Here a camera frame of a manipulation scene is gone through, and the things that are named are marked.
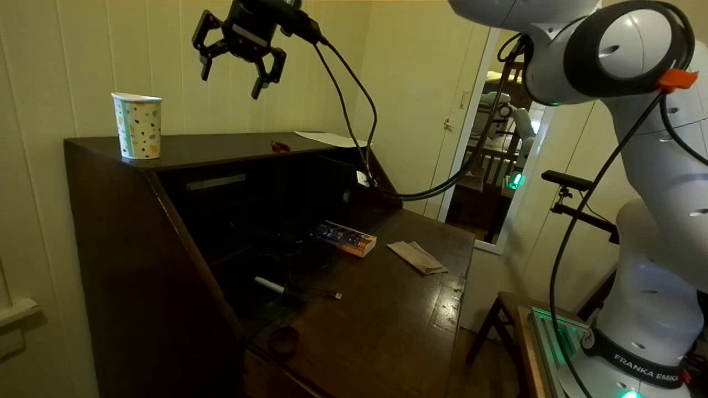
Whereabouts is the dark round ring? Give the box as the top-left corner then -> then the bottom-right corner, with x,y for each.
266,326 -> 304,359

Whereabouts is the white marker pen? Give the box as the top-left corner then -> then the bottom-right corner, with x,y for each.
253,275 -> 290,299

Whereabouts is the white paper sheet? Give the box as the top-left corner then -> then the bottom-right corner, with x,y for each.
293,128 -> 372,151

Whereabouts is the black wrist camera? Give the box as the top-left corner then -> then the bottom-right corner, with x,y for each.
247,0 -> 326,44

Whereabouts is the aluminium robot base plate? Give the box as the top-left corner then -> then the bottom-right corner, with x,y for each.
530,305 -> 597,398

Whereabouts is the light wooden robot table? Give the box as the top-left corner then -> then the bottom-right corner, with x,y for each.
466,289 -> 562,398

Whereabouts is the wooden slatted chair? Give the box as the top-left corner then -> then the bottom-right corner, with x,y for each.
448,91 -> 535,239

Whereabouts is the white door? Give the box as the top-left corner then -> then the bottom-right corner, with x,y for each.
353,0 -> 505,224

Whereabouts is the dark wooden secretary desk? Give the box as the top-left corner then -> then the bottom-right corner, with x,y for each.
62,131 -> 479,398

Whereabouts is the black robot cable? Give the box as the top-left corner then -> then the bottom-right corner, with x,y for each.
315,31 -> 708,398

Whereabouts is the dotted white paper cup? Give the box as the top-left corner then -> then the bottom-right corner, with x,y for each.
109,91 -> 164,164

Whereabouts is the orange cable clip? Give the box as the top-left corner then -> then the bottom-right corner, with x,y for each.
657,68 -> 700,93

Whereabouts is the black camera on stand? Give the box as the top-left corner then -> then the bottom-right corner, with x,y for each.
541,168 -> 623,245

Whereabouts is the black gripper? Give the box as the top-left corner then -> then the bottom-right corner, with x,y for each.
190,0 -> 290,101

